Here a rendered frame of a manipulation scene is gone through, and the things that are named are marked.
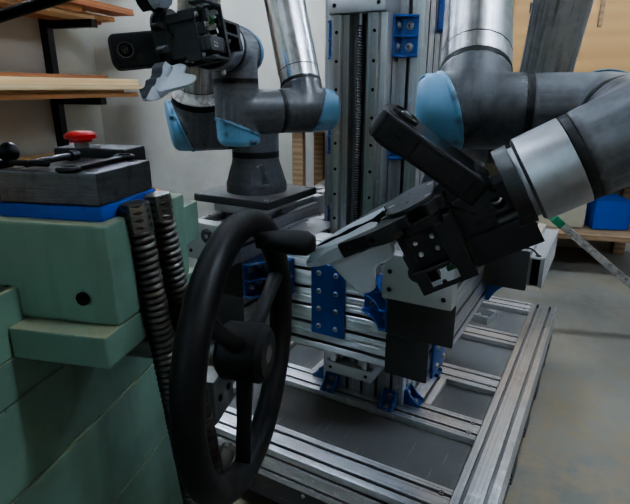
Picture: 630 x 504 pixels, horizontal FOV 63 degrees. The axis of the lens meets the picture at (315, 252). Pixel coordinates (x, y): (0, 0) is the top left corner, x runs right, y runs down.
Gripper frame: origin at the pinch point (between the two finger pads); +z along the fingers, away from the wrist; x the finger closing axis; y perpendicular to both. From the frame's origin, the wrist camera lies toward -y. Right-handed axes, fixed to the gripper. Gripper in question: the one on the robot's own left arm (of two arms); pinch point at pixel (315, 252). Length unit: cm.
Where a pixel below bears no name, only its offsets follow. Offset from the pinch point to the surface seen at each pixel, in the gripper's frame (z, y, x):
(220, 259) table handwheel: 3.0, -5.2, -10.7
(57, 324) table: 18.6, -7.0, -13.8
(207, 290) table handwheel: 3.8, -3.9, -13.4
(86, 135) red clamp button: 13.7, -20.7, -2.6
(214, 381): 33.2, 16.0, 16.1
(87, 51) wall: 222, -147, 326
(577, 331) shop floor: -16, 127, 182
